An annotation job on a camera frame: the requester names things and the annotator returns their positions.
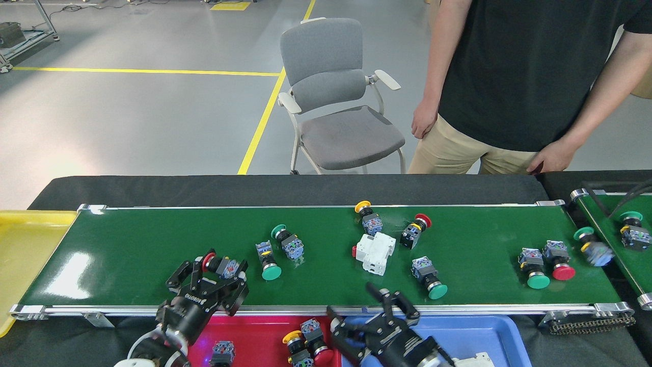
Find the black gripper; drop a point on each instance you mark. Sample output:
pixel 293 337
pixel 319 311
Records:
pixel 188 311
pixel 402 346

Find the red push button switch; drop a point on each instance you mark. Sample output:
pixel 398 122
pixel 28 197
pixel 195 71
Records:
pixel 222 351
pixel 310 329
pixel 563 272
pixel 410 235
pixel 209 262

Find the white circuit breaker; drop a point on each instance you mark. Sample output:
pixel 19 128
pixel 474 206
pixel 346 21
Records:
pixel 473 361
pixel 374 252

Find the yellow push button switch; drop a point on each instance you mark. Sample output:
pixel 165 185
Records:
pixel 292 336
pixel 372 224

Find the person's right forearm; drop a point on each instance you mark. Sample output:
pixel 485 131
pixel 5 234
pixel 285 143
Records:
pixel 439 66

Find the person's left forearm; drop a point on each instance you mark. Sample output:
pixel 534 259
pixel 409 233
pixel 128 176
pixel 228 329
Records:
pixel 597 102

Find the red plastic tray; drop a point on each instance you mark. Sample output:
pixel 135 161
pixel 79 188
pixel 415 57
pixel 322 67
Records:
pixel 265 331

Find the blue plastic tray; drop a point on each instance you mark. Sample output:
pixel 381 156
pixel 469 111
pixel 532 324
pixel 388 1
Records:
pixel 484 336

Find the long green conveyor belt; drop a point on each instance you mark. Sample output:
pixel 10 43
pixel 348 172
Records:
pixel 484 229

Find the yellow plastic tray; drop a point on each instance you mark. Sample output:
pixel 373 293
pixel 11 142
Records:
pixel 20 255

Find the green feeder conveyor belt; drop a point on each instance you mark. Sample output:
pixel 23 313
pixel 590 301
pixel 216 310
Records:
pixel 639 265

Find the person's right hand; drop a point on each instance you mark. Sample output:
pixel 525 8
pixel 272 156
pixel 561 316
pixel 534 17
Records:
pixel 425 117

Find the person's left hand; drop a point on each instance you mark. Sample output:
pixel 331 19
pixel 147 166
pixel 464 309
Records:
pixel 555 158

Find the large black cloth table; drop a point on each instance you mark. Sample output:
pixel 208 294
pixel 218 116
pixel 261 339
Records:
pixel 153 191

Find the grey office chair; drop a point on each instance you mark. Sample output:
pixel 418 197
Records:
pixel 323 51

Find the person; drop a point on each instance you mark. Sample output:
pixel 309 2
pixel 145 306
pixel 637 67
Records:
pixel 524 76

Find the grey metal rack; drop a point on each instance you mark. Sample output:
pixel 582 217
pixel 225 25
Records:
pixel 35 41

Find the dark grey box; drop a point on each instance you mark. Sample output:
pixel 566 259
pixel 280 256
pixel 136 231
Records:
pixel 12 34

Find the golden plant pot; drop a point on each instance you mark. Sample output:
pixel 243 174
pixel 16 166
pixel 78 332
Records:
pixel 644 86

